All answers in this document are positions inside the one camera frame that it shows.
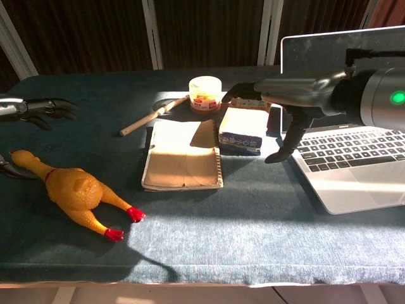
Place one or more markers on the yellow rubber chicken toy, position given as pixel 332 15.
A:
pixel 72 190

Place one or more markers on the white table leg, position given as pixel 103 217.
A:
pixel 63 296
pixel 373 296

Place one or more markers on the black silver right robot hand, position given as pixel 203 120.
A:
pixel 294 90

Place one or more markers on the dark brown curtain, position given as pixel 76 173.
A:
pixel 205 31

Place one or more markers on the silver laptop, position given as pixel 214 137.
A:
pixel 357 177

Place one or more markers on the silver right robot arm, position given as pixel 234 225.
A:
pixel 379 95

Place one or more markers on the wooden stick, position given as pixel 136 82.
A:
pixel 148 117

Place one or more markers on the white frame post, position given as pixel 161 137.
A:
pixel 368 12
pixel 16 44
pixel 152 35
pixel 269 28

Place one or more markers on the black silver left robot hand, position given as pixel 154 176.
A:
pixel 19 107

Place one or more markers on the reddish brown curtain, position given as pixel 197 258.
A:
pixel 390 12

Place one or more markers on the clear jar with white lid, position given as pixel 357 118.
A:
pixel 205 95

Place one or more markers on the white and blue box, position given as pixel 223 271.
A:
pixel 243 126

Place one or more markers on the dark teal table cloth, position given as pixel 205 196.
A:
pixel 205 240

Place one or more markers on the brown spiral notebook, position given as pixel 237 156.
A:
pixel 180 168

